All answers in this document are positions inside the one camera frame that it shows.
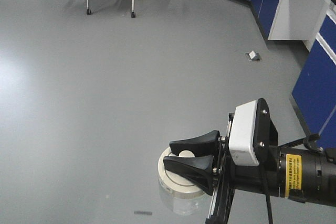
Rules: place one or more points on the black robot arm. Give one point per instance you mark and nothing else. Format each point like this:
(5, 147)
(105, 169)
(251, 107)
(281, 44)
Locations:
(295, 170)

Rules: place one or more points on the glass jar with white lid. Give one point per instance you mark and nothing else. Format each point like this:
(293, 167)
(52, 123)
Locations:
(179, 195)

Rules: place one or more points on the floor power socket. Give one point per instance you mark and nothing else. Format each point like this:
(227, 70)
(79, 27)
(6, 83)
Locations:
(253, 56)

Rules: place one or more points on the blue lab cabinets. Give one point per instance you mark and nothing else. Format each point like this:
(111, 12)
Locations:
(275, 11)

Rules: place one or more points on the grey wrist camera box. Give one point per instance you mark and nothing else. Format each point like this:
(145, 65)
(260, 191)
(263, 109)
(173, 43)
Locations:
(252, 134)

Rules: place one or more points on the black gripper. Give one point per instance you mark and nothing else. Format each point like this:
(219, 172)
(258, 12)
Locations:
(261, 179)

